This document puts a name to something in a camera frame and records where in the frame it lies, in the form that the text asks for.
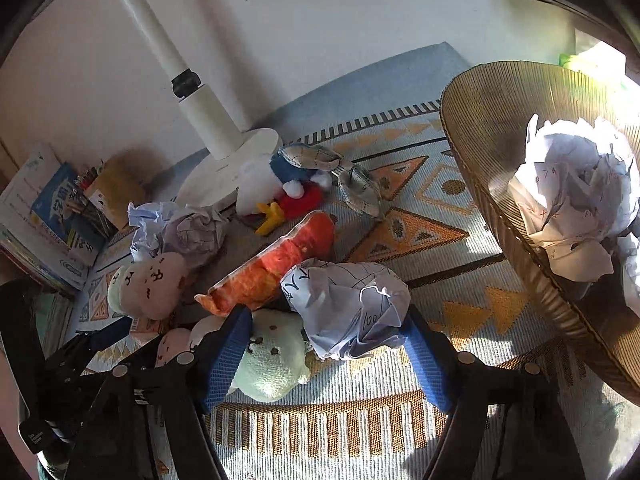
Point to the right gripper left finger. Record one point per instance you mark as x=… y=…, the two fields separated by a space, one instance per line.
x=204 y=374

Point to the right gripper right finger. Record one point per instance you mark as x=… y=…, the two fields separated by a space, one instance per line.
x=444 y=375

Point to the triple dumpling plush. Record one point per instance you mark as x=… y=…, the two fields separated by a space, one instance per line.
x=148 y=289
x=273 y=363

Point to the paper ball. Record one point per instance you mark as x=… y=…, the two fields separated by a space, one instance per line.
x=196 y=233

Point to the paper pile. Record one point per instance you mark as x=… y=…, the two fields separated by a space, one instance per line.
x=577 y=187

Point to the orange snack plush bag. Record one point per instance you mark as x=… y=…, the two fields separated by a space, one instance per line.
x=257 y=282

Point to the patterned blue table mat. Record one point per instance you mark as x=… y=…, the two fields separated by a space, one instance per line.
x=369 y=419

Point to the donald duck plush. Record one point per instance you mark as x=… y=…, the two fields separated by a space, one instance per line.
x=271 y=186

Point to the black mesh pen holder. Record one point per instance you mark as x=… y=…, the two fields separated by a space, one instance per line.
x=80 y=205

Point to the yellow paper pen cup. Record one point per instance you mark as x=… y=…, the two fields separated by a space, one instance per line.
x=117 y=185

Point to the blue cover book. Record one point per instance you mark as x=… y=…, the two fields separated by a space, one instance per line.
x=52 y=207

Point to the white workbook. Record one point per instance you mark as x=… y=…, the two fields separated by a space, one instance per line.
x=16 y=207

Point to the gold ribbed bowl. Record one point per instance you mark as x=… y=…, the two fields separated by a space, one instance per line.
x=485 y=112

